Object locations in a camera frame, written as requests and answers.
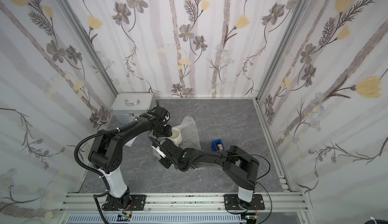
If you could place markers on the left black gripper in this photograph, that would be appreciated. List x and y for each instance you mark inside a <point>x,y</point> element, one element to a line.
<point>165,130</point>

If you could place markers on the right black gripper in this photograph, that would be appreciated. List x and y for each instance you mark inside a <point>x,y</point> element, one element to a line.
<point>162,146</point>

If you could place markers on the clear bubble wrap sheet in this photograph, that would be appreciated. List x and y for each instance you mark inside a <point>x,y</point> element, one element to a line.
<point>189,133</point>

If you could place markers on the cream ceramic mug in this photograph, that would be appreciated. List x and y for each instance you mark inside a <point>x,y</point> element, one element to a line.
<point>176,136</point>

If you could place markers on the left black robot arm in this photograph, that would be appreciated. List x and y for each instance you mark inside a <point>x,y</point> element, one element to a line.
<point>106,154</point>

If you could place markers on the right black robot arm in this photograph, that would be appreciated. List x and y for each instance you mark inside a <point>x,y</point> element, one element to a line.
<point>239,166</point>

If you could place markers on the white paper sheet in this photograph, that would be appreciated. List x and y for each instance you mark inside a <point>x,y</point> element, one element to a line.
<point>129,141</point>

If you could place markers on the blue tape dispenser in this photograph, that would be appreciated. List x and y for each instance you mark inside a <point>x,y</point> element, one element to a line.
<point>217,145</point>

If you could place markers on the silver metal case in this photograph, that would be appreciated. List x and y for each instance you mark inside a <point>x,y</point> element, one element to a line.
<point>127,106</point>

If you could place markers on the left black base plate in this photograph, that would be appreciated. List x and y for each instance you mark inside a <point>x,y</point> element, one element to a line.
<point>129,202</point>

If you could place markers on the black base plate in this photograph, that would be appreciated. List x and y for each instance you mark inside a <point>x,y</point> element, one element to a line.
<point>233,203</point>
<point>129,202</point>

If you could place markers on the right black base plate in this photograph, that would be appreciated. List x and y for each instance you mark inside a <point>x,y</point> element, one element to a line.
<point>233,203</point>

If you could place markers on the aluminium front rail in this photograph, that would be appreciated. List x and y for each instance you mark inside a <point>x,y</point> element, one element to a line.
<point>212,208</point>

